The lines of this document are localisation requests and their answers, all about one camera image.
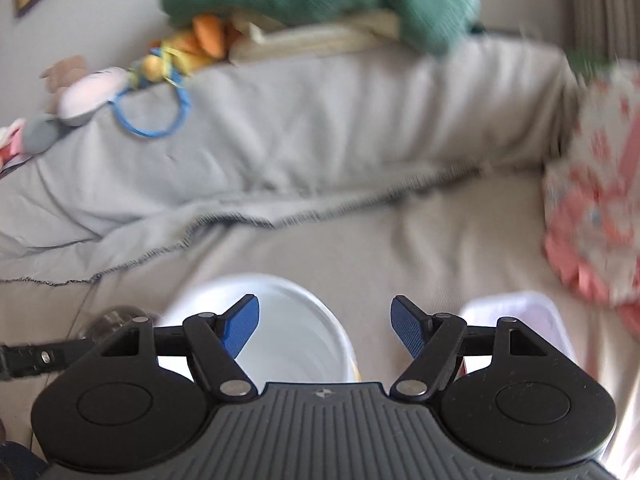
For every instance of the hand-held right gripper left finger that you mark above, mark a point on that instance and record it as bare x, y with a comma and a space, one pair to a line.
242, 327

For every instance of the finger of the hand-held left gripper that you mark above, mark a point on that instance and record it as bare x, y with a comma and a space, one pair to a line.
30, 360

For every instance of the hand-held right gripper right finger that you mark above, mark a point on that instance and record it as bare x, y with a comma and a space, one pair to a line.
407, 330

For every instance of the white deep bowl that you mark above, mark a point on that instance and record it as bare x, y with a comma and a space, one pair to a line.
295, 330

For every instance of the stainless steel bowl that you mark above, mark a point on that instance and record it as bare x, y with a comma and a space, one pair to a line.
112, 322

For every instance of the beige sofa cover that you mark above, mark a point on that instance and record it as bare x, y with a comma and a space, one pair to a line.
375, 240

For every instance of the person's blue denim leg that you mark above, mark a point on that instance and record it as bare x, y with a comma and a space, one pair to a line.
15, 460

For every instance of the red and white plastic tray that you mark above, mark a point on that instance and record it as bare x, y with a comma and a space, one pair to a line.
520, 310

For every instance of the grey frayed blanket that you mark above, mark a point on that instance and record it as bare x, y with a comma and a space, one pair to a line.
325, 130

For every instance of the grey plush toy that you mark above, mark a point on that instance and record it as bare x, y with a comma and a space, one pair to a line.
42, 135

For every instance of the pink floral cloth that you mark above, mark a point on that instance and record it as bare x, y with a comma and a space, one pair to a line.
595, 185

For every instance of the white and pink plush toy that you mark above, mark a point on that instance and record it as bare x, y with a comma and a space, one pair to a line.
87, 95

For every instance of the brown plush toy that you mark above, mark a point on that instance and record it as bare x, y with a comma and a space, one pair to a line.
65, 72

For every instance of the yellow orange plush toy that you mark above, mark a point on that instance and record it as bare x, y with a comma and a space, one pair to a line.
200, 40

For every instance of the green leafy item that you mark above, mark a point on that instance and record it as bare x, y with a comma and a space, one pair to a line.
590, 59

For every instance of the grey striped curtain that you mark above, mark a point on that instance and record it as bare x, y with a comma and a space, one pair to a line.
605, 5

